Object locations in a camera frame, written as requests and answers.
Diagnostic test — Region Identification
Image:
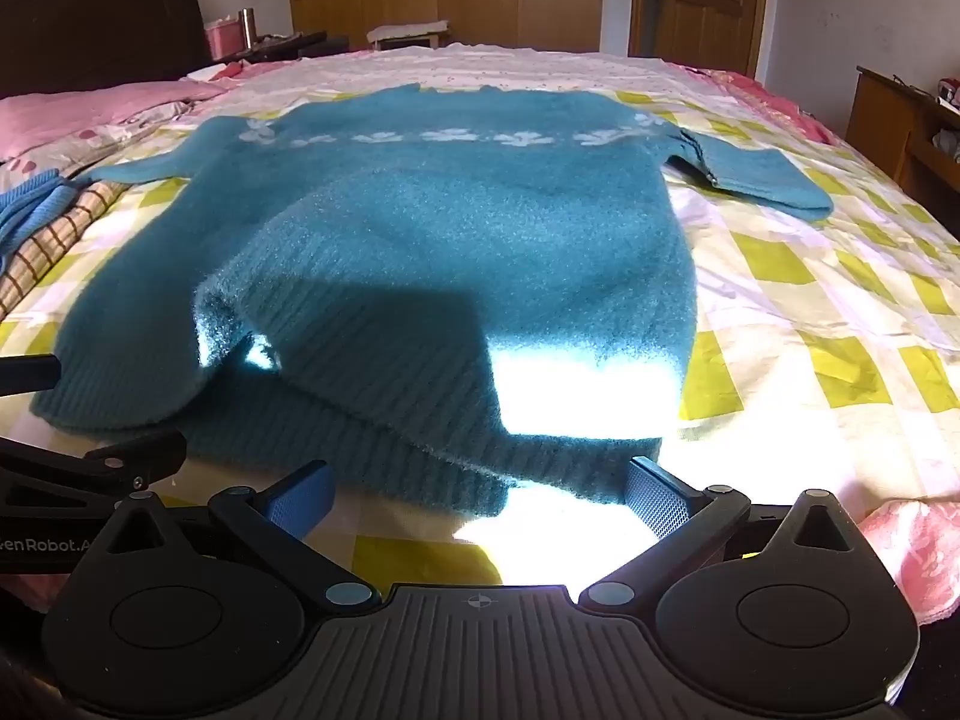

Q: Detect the teal knit sweater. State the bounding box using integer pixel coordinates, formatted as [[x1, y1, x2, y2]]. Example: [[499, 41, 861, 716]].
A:
[[31, 86, 833, 517]]

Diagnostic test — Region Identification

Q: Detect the pink storage box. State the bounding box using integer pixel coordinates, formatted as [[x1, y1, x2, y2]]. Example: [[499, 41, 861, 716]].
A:
[[205, 16, 245, 62]]

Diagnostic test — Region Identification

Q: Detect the pink pillow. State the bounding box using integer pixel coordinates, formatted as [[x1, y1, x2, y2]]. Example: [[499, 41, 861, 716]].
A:
[[2, 80, 224, 161]]

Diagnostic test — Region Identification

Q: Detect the dark bedside table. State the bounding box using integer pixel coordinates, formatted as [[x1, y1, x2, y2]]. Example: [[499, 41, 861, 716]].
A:
[[223, 31, 350, 64]]

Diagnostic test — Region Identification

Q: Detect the wooden door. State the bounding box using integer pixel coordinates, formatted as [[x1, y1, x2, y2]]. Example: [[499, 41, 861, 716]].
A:
[[628, 0, 768, 76]]

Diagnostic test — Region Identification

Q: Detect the dark wooden headboard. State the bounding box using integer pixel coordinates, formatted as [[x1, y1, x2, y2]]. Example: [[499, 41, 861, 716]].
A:
[[0, 0, 212, 98]]

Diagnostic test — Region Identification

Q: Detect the brown plaid folded cloth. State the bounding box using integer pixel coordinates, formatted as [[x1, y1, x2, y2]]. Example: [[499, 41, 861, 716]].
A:
[[0, 182, 127, 319]]

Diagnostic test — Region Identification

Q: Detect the pink red blanket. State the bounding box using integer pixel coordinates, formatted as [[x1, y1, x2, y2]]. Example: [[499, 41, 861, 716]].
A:
[[859, 500, 960, 626]]

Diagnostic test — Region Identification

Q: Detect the wooden side desk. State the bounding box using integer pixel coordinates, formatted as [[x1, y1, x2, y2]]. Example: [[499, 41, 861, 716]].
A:
[[844, 67, 958, 234]]

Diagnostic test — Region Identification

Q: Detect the small wooden stool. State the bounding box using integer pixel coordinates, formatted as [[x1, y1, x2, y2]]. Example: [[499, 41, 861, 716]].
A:
[[366, 20, 449, 50]]

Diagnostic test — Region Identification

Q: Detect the steel thermos cup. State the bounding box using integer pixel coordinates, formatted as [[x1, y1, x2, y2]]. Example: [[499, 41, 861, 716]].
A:
[[238, 8, 259, 50]]

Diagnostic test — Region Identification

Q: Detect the light blue knit garment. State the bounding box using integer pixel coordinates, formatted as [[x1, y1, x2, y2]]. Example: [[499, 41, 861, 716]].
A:
[[0, 169, 80, 270]]

